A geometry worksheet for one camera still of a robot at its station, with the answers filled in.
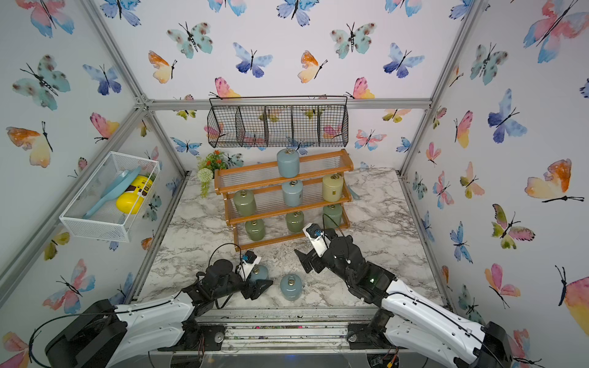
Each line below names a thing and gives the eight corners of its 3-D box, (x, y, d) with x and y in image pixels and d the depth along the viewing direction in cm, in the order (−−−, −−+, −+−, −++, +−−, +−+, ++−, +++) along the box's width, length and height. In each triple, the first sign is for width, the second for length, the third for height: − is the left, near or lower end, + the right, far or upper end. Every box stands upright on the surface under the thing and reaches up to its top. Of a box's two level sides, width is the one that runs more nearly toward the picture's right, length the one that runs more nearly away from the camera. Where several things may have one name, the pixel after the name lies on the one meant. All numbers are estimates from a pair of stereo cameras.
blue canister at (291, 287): (282, 300, 83) (280, 293, 76) (283, 282, 87) (281, 274, 80) (301, 300, 83) (301, 293, 76) (301, 282, 87) (301, 274, 80)
